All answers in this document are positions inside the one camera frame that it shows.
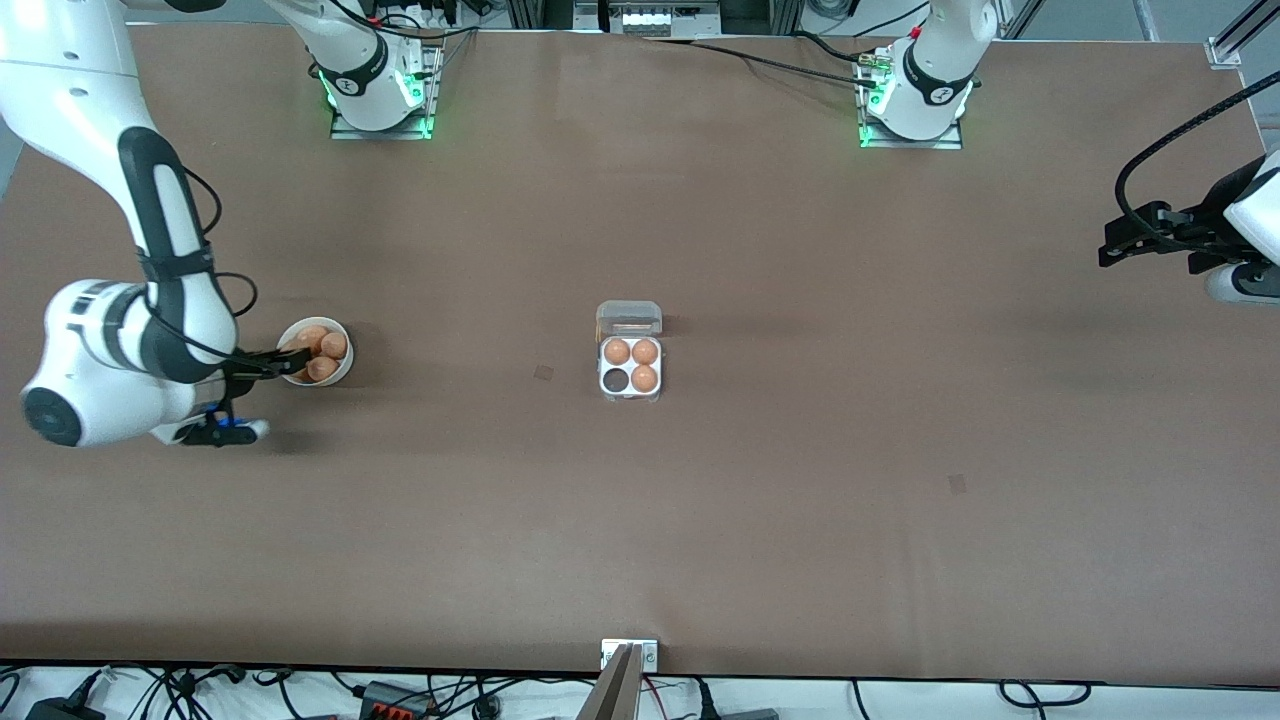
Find clear plastic egg carton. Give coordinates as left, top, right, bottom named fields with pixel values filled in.
left=595, top=300, right=665, bottom=404

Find white ceramic bowl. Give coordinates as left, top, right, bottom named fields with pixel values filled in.
left=275, top=316, right=355, bottom=388

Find black power strip red switches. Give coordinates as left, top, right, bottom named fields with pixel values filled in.
left=360, top=680, right=433, bottom=720

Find white power strip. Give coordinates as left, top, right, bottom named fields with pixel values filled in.
left=608, top=0, right=693, bottom=37

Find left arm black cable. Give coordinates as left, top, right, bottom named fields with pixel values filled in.
left=1113, top=70, right=1280, bottom=249

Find aluminium frame extrusion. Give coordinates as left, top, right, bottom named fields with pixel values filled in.
left=1208, top=0, right=1280, bottom=69

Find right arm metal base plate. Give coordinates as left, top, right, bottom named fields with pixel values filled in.
left=330, top=40, right=439, bottom=141

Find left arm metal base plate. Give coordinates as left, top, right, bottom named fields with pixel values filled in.
left=858, top=50, right=964, bottom=151

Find long black table cable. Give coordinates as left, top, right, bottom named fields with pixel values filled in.
left=645, top=36, right=886, bottom=89

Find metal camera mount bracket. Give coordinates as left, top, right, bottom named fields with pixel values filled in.
left=601, top=639, right=660, bottom=672

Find grey camera mount beam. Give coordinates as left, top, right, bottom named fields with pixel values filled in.
left=578, top=643, right=643, bottom=720

